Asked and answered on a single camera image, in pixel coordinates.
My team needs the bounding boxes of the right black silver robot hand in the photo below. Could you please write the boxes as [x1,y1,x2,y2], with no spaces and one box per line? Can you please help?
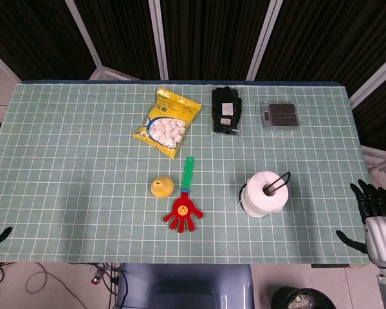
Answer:
[336,179,386,268]

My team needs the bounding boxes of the white toilet paper roll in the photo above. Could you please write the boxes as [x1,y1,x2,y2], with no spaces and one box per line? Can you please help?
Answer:
[237,171,290,220]

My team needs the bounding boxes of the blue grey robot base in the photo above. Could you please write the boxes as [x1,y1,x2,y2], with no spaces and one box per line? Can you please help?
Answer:
[115,263,255,309]

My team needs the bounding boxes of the crumpled white paper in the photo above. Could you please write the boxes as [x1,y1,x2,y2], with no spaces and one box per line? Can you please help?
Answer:
[285,293,317,309]

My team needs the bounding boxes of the red green hand clapper toy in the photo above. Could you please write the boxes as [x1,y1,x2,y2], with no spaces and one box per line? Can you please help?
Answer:
[162,156,204,233]

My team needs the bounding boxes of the green checked tablecloth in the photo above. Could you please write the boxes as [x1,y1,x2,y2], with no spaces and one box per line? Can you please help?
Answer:
[0,82,372,265]

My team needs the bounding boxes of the red tipped plug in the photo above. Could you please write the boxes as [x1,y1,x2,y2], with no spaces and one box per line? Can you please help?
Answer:
[89,268,104,286]

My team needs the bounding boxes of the black trash bin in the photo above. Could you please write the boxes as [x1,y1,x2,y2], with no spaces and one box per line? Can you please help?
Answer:
[271,286,338,309]

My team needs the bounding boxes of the clear case with dark insert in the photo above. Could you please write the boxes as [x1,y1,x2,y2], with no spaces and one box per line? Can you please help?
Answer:
[259,101,302,130]

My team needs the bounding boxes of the yellow pear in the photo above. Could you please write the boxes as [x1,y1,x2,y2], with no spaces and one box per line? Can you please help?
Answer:
[151,175,175,198]

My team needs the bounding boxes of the white screen foot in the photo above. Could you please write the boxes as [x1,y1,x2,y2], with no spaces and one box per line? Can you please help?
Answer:
[88,65,143,81]

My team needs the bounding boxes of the black gloves in plastic pack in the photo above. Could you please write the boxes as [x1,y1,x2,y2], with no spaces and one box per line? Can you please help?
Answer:
[210,85,243,136]

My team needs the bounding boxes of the yellow marshmallow bag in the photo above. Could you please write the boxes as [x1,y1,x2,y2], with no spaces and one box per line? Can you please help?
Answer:
[131,86,203,160]

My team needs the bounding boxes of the grey floor cable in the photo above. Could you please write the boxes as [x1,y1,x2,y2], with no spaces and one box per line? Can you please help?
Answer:
[25,262,87,309]

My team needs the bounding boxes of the grey metal frame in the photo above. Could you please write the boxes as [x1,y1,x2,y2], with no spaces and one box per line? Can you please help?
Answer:
[361,145,386,188]

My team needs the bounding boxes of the black wire roll holder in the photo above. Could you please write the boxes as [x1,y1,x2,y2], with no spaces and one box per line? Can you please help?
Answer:
[238,171,291,207]

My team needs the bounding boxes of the black screen panel white frame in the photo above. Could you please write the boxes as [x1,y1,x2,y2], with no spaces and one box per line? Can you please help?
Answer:
[349,51,386,152]
[246,0,386,97]
[0,0,102,82]
[65,0,169,81]
[149,0,283,81]

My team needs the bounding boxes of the blue cable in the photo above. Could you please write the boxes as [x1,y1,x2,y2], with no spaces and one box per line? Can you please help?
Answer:
[115,269,130,309]

